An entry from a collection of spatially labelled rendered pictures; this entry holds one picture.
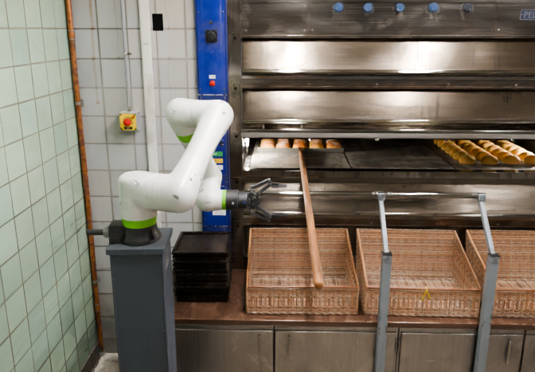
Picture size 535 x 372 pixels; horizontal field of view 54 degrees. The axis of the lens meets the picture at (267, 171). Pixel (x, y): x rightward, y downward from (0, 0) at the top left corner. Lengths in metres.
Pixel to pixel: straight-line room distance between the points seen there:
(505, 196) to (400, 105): 0.79
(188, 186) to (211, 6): 1.25
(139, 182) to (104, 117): 1.20
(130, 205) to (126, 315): 0.41
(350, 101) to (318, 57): 0.29
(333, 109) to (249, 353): 1.32
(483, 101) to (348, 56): 0.76
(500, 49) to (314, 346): 1.78
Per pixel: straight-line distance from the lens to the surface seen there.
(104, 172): 3.07
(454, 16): 2.95
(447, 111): 2.96
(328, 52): 2.82
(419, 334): 2.75
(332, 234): 3.00
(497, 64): 3.00
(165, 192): 1.80
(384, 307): 2.58
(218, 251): 2.70
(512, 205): 3.21
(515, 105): 3.09
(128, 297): 2.00
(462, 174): 3.07
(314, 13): 2.82
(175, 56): 2.86
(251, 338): 2.69
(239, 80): 2.83
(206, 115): 2.02
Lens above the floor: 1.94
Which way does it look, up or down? 15 degrees down
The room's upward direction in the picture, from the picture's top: straight up
